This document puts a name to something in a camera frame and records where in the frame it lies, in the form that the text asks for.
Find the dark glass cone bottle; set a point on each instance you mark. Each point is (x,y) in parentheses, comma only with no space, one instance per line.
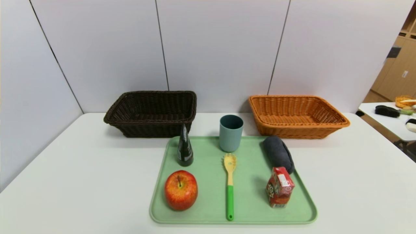
(185,156)

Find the dark grey towel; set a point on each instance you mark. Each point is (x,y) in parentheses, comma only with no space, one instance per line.
(278,152)

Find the red apple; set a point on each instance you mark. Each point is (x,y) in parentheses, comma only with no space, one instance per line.
(180,195)

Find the yellow green pasta spoon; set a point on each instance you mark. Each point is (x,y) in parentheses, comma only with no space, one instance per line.
(230,201)

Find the red juice carton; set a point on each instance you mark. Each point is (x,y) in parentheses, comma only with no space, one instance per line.
(279,191)

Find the dark brown wicker basket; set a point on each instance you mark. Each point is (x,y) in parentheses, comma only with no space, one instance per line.
(152,130)

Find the orange wicker basket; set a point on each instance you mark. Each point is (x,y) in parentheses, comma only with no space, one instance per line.
(292,131)

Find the blue-grey plastic cup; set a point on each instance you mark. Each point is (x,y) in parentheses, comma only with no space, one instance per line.
(230,139)

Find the light green plastic tray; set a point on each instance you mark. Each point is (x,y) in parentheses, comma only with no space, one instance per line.
(211,195)

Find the wooden cabinet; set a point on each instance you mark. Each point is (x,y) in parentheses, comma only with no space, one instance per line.
(396,81)

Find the orange woven bowl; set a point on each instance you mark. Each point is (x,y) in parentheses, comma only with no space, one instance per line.
(403,102)

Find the white rounded object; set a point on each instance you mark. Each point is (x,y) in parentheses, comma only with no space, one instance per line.
(412,126)

